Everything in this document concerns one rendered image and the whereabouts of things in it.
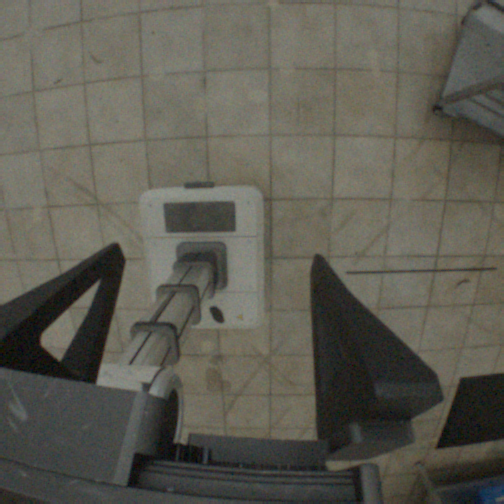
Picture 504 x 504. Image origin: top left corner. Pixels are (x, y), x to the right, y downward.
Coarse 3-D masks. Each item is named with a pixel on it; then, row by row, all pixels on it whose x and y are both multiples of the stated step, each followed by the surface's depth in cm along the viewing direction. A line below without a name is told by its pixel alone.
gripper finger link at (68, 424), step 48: (48, 288) 9; (0, 336) 7; (96, 336) 12; (0, 384) 6; (48, 384) 6; (96, 384) 12; (0, 432) 5; (48, 432) 5; (96, 432) 6; (144, 432) 6; (96, 480) 5
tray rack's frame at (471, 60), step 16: (480, 16) 98; (496, 16) 97; (464, 32) 101; (480, 32) 100; (496, 32) 99; (464, 48) 103; (480, 48) 102; (496, 48) 101; (464, 64) 105; (480, 64) 104; (496, 64) 103; (448, 80) 107; (464, 80) 106; (480, 80) 106; (480, 96) 108; (448, 112) 113; (464, 112) 110; (480, 112) 110; (496, 128) 111
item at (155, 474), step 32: (192, 448) 8; (0, 480) 5; (32, 480) 5; (64, 480) 5; (160, 480) 6; (192, 480) 6; (224, 480) 6; (256, 480) 6; (288, 480) 6; (320, 480) 6; (352, 480) 6
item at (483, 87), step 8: (488, 80) 82; (496, 80) 78; (464, 88) 94; (472, 88) 90; (480, 88) 85; (488, 88) 82; (496, 88) 80; (448, 96) 104; (456, 96) 99; (464, 96) 95; (472, 96) 93; (440, 104) 111
